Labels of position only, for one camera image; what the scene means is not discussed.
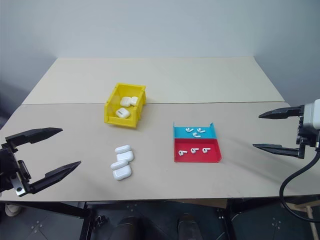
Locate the white earbud case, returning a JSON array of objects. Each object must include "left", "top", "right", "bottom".
[
  {"left": 114, "top": 144, "right": 135, "bottom": 163},
  {"left": 110, "top": 159, "right": 134, "bottom": 182}
]

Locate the yellow plastic bin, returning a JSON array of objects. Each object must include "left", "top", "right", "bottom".
[{"left": 103, "top": 83, "right": 148, "bottom": 131}]

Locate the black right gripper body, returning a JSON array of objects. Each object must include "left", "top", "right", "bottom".
[{"left": 296, "top": 117, "right": 320, "bottom": 151}]

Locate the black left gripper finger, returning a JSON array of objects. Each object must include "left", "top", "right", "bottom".
[
  {"left": 28, "top": 160, "right": 82, "bottom": 194},
  {"left": 5, "top": 127, "right": 63, "bottom": 151}
]

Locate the blue plastic tray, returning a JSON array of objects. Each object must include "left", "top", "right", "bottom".
[{"left": 172, "top": 122, "right": 218, "bottom": 140}]

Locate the wooden stick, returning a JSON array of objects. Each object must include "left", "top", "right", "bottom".
[{"left": 305, "top": 203, "right": 315, "bottom": 225}]

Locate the white shoe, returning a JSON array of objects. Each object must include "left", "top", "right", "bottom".
[{"left": 5, "top": 203, "right": 23, "bottom": 218}]

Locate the red plastic tray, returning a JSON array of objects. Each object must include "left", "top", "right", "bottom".
[{"left": 173, "top": 138, "right": 223, "bottom": 164}]

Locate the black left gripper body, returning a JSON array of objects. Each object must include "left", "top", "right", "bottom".
[{"left": 0, "top": 145, "right": 34, "bottom": 198}]

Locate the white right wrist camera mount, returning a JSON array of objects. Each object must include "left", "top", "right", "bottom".
[{"left": 301, "top": 98, "right": 320, "bottom": 131}]

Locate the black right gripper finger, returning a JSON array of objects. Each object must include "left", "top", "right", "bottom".
[
  {"left": 252, "top": 143, "right": 305, "bottom": 160},
  {"left": 258, "top": 105, "right": 305, "bottom": 120}
]

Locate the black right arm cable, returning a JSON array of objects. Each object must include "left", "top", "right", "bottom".
[{"left": 279, "top": 147, "right": 320, "bottom": 224}]

